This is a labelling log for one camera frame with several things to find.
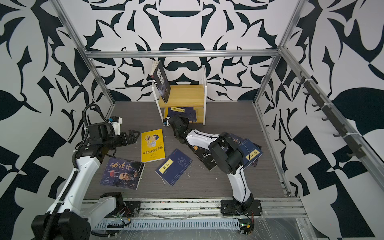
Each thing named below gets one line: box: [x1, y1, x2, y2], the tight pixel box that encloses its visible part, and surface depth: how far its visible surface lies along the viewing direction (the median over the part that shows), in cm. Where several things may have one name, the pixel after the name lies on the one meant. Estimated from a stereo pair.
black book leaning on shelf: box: [150, 60, 171, 104], surface depth 87 cm
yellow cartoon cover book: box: [141, 128, 166, 163], surface depth 96 cm
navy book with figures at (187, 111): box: [167, 107, 196, 121], surface depth 101 cm
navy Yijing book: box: [155, 148, 193, 187], surface depth 89 cm
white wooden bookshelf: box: [151, 64, 208, 126], surface depth 97 cm
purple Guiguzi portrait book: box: [100, 157, 146, 190], surface depth 85 cm
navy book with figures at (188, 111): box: [167, 107, 197, 122], surface depth 101 cm
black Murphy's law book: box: [187, 143, 217, 172], surface depth 92 cm
